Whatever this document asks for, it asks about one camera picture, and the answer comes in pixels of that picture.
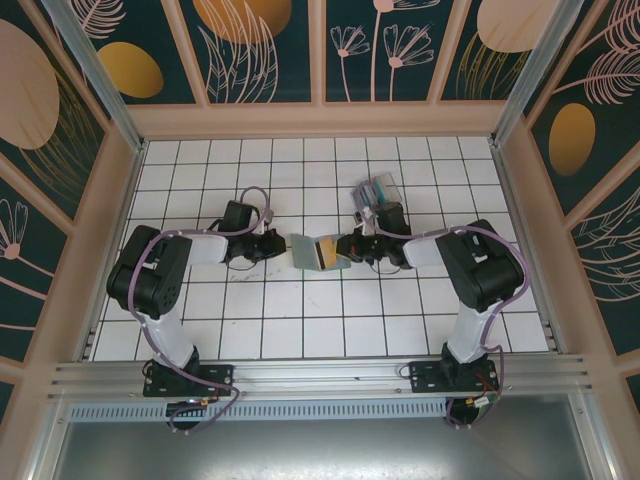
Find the clear acrylic card box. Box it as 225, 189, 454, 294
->
349, 172, 404, 221

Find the gold credit card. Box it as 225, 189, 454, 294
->
310, 233, 344, 272

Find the black controller box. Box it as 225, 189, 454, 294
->
164, 398, 214, 434

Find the green circuit board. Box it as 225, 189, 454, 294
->
472, 393, 499, 416

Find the grey metal sheet panel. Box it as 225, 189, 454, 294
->
49, 419, 609, 480

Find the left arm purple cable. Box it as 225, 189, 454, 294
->
128, 186, 275, 436

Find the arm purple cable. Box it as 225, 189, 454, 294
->
128, 186, 275, 436
367, 224, 532, 431

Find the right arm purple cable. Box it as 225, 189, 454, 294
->
367, 224, 532, 431

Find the aluminium mounting rail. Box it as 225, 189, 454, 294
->
47, 353, 596, 401

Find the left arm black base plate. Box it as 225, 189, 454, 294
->
143, 363, 236, 399

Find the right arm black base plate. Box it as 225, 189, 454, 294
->
408, 359, 501, 396

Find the slotted grey cable duct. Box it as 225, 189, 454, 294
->
67, 402, 451, 422

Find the aluminium frame post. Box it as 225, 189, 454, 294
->
489, 0, 592, 147
42, 0, 147, 154

